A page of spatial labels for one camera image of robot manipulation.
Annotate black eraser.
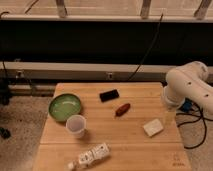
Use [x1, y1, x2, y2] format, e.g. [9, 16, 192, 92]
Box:
[99, 89, 119, 102]

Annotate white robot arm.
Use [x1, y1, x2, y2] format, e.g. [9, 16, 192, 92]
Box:
[161, 61, 213, 125]

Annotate blue box on floor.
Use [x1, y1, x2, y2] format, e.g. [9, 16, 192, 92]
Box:
[180, 99, 192, 112]

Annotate white sponge block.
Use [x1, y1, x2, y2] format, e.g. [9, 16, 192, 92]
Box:
[143, 119, 164, 137]

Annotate brown oblong object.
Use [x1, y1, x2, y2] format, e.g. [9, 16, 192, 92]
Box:
[115, 103, 130, 117]

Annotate green bowl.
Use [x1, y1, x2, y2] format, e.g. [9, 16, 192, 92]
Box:
[48, 93, 82, 122]

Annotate black object left floor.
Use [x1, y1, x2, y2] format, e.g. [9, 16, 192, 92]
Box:
[0, 127, 11, 139]

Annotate black cables on floor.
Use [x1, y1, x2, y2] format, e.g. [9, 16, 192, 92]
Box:
[175, 101, 213, 150]

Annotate black cable on wall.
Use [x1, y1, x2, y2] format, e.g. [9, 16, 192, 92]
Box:
[127, 13, 165, 82]

